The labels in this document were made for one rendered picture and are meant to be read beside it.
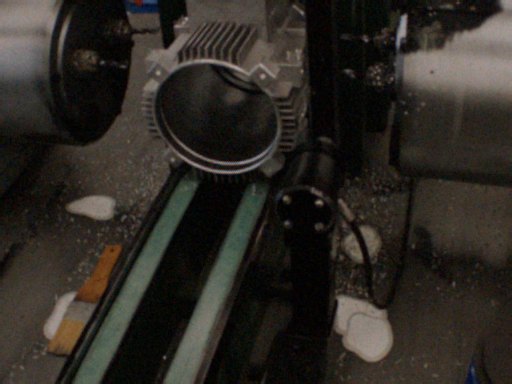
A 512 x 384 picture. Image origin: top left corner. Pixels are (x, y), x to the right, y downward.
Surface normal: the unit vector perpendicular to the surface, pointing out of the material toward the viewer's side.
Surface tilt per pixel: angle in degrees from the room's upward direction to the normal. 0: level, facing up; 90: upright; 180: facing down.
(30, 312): 0
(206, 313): 0
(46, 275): 0
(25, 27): 43
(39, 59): 62
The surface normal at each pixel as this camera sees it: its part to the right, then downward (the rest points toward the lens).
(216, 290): -0.07, -0.78
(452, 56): -0.24, -0.02
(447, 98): -0.26, 0.29
